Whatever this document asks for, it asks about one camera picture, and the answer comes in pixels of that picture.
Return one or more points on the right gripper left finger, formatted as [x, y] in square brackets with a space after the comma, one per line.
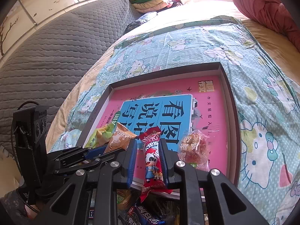
[116, 174]

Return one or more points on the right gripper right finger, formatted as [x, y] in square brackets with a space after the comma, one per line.
[179, 175]

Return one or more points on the red milk candy packet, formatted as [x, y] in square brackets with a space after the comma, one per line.
[153, 179]

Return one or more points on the clear bag red snacks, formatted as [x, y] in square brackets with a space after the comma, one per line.
[196, 147]

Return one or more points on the orange triangular snack packet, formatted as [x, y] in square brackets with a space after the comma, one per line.
[120, 138]

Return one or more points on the green snack packet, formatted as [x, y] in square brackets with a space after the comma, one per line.
[100, 136]

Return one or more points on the blue Oreo-style cookie packet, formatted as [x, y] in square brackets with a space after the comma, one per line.
[137, 214]

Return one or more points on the yellow long snack packet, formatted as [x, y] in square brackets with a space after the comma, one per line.
[124, 199]

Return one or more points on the grey quilted headboard cover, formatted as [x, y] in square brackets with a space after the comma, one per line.
[48, 64]

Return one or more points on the shallow dark cardboard box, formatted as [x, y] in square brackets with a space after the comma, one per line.
[190, 71]

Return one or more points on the pink Chinese workbook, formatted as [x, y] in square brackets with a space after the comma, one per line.
[176, 107]

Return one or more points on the Hello Kitty teal sheet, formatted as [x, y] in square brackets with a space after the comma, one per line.
[267, 101]

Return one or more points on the beige bed sheet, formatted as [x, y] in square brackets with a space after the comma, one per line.
[276, 45]

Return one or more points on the stack of folded clothes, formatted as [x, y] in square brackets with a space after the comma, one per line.
[145, 6]

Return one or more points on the red quilted blanket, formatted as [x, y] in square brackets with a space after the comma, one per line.
[271, 14]

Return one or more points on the blossom wall painting panels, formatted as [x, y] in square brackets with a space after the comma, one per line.
[26, 14]

